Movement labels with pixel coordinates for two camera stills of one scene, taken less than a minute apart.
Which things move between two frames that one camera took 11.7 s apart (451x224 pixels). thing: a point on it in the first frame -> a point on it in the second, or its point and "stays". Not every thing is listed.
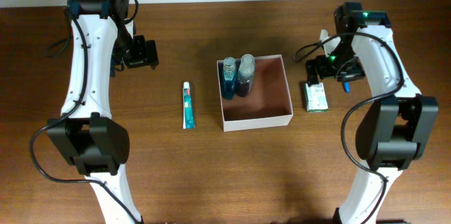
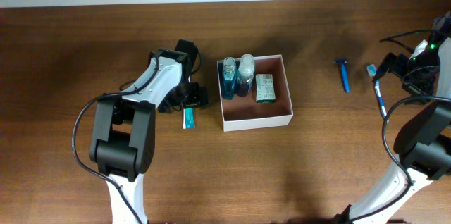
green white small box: [316, 98] -> [265, 88]
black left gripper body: [134, 53] -> [187, 93]
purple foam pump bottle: [245, 75] stays
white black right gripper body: [341, 63] -> [418, 73]
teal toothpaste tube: [188, 110] stays
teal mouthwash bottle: [229, 77] stays
